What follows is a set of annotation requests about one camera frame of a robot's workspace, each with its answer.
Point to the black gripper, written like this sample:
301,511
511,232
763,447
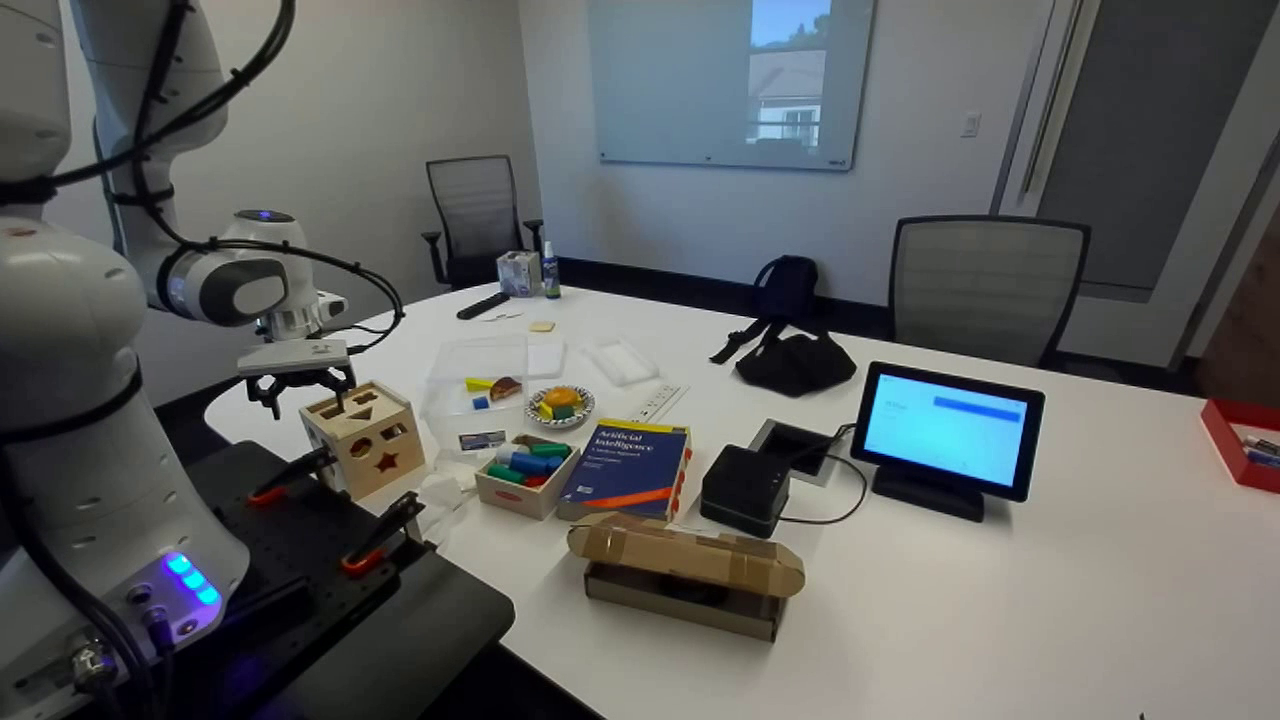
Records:
304,378

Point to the wooden shape sorter lid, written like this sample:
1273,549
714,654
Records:
325,414

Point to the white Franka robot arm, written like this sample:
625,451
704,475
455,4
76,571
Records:
66,344

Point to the wooden shape sorter box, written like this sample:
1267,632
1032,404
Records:
386,460

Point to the yellow toy block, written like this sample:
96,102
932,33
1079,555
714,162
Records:
477,384

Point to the blue toy block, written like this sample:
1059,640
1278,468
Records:
482,400

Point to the small white blue card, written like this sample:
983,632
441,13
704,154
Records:
482,437

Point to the translucent white plastic tray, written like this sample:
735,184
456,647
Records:
486,354

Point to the black remote control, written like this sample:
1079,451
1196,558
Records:
482,307

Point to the brown arch toy block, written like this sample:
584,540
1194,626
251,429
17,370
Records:
505,388

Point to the wooden tray of coloured blocks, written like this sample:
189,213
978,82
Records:
525,493

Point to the clear tissue container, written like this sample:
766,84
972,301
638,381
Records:
519,273

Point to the pale yellow disc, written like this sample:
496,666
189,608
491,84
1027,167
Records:
543,325

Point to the black mesh office chair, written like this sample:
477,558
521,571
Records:
474,213

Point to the black mounting plate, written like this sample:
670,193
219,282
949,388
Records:
401,626

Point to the bowl of coloured blocks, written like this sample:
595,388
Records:
560,404

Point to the small spray bottle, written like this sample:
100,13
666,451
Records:
551,273

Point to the white packet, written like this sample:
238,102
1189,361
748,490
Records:
625,361

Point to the blue book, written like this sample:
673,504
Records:
623,467

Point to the brown cardboard box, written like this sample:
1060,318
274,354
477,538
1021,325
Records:
682,560

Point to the black cube box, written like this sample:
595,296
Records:
740,485

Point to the glass whiteboard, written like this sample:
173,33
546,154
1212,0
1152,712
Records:
666,82

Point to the black bag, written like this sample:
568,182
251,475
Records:
795,361

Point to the table power outlet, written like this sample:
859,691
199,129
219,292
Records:
801,447

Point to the black tablet screen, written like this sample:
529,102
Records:
947,426

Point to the grey mesh office chair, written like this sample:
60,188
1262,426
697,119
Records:
984,285

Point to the grey door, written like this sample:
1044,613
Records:
1145,133

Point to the red box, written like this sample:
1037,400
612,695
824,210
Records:
1247,447

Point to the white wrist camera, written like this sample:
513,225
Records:
295,354

